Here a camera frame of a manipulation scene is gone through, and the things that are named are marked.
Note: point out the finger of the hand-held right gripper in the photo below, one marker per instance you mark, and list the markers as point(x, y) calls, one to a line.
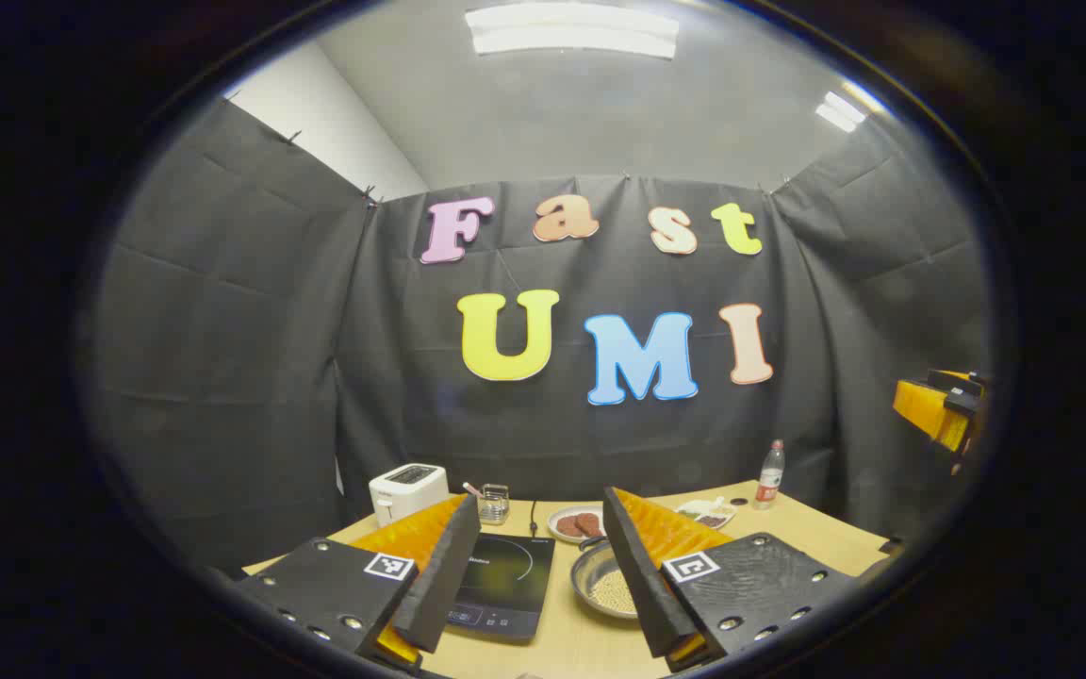
point(925, 407)

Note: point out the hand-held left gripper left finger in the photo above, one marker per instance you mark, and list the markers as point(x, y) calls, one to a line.
point(444, 575)

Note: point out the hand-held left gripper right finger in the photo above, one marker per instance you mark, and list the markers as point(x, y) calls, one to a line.
point(633, 575)

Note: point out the stainless steel pot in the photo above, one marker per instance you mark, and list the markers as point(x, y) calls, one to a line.
point(583, 575)

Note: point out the black induction cooktop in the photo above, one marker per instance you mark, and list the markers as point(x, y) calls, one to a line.
point(505, 585)

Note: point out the pile of soybeans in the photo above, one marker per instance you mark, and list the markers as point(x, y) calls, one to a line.
point(617, 592)

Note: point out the brown meat patty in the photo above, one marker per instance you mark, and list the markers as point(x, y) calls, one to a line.
point(567, 526)
point(589, 523)

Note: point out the white toaster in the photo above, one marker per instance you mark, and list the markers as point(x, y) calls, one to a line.
point(406, 495)

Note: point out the white round plate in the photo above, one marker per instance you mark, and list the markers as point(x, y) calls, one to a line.
point(554, 530)

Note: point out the white divided bean dish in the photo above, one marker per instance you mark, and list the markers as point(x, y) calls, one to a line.
point(708, 514)

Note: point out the plastic water bottle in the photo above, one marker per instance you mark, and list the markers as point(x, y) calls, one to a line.
point(769, 481)

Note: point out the black backdrop cloth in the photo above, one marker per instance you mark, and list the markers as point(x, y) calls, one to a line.
point(251, 377)

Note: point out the small ceiling light panel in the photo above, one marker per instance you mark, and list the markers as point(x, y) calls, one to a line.
point(845, 108)

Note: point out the large ceiling light panel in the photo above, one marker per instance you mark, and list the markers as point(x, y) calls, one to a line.
point(571, 30)

